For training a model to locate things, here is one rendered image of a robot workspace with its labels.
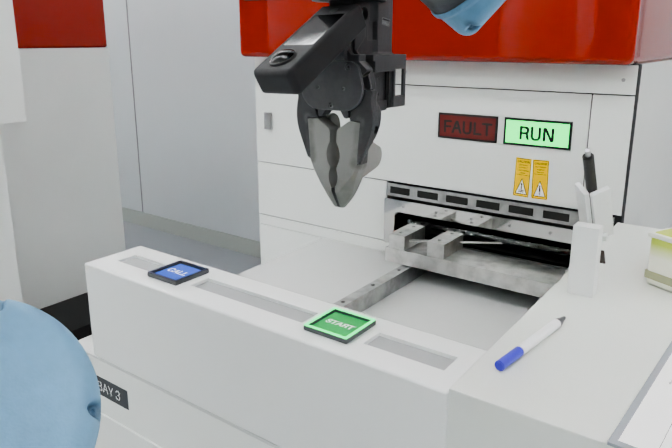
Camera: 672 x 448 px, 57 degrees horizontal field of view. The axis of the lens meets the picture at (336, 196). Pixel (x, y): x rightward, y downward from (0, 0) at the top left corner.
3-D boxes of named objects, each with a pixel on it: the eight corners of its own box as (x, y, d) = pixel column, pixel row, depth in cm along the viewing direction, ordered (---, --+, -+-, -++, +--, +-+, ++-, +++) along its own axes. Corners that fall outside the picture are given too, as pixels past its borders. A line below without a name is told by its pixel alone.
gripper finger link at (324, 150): (365, 197, 67) (366, 111, 65) (333, 209, 62) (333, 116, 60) (342, 193, 69) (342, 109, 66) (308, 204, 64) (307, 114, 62)
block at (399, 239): (409, 236, 123) (410, 222, 122) (425, 239, 121) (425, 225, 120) (388, 247, 117) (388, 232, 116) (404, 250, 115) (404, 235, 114)
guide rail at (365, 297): (424, 265, 124) (425, 251, 123) (433, 268, 123) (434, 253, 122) (249, 370, 85) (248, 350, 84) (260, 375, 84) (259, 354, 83)
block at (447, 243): (446, 244, 118) (447, 229, 118) (463, 247, 116) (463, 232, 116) (426, 255, 112) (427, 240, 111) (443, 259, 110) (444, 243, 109)
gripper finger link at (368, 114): (380, 164, 60) (382, 71, 57) (371, 167, 58) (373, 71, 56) (340, 159, 62) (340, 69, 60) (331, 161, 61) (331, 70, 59)
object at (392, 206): (387, 239, 132) (388, 196, 129) (607, 287, 106) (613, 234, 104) (382, 241, 130) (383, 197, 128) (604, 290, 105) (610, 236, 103)
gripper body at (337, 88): (407, 112, 64) (411, -12, 61) (360, 121, 57) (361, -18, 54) (346, 107, 68) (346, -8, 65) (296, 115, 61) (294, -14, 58)
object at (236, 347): (147, 330, 96) (140, 245, 93) (482, 472, 65) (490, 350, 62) (92, 354, 89) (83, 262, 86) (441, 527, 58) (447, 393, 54)
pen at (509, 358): (560, 311, 67) (494, 359, 57) (569, 314, 66) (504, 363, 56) (559, 320, 67) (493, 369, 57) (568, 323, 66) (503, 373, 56)
